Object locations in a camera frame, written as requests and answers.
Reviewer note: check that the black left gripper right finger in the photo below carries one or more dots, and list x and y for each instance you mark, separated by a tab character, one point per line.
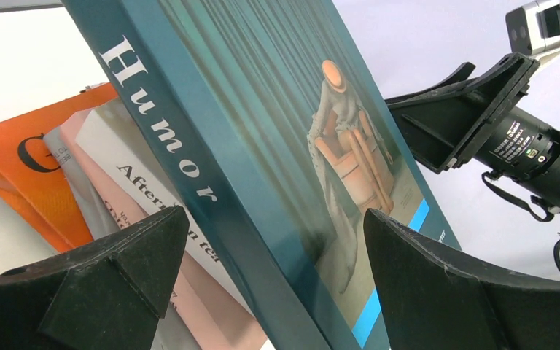
434	296

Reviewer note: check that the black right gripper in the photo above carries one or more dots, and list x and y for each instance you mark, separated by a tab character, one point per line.
462	117

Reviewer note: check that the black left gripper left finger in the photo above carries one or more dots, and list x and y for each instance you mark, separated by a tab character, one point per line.
108	294

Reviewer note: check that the teal Humor book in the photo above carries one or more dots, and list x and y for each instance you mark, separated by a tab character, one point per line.
268	122

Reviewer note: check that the white Afternoon tea book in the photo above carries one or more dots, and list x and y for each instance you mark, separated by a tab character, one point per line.
113	141

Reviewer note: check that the grey book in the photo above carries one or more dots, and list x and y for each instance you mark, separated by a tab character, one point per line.
172	332

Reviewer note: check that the pink book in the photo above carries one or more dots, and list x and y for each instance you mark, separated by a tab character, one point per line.
215	319

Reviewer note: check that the orange book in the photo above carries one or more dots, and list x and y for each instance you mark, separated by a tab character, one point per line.
31	180

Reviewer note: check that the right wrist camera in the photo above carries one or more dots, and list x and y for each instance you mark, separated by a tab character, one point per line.
533	30

